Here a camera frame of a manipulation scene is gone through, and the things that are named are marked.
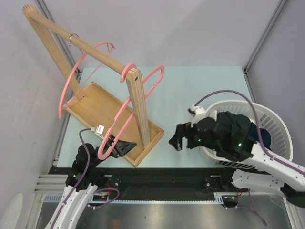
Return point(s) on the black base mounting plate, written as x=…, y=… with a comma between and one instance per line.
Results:
x=224, y=173

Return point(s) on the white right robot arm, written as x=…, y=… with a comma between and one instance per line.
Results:
x=282, y=177

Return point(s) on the dark green shorts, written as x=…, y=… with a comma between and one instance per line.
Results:
x=232, y=128

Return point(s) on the pink plastic hanger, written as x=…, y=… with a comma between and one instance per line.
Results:
x=137, y=98

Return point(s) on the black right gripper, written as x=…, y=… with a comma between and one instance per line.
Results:
x=183, y=130

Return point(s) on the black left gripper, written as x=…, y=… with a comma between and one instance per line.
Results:
x=122, y=147

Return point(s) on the wooden rack post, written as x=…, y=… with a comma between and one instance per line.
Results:
x=44, y=26

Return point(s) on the aluminium rail with cable duct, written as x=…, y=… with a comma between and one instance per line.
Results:
x=171, y=189

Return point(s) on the wooden rack base tray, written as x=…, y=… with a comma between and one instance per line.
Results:
x=99, y=107

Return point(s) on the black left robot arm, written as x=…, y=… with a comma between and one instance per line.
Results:
x=85, y=186

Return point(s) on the navy blue shorts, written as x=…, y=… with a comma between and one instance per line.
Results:
x=265, y=135

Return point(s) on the white laundry basket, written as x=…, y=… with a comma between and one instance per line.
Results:
x=281, y=142

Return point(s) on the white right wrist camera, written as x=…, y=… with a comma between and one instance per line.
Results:
x=198, y=113

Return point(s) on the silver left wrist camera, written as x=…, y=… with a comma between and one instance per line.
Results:
x=98, y=130

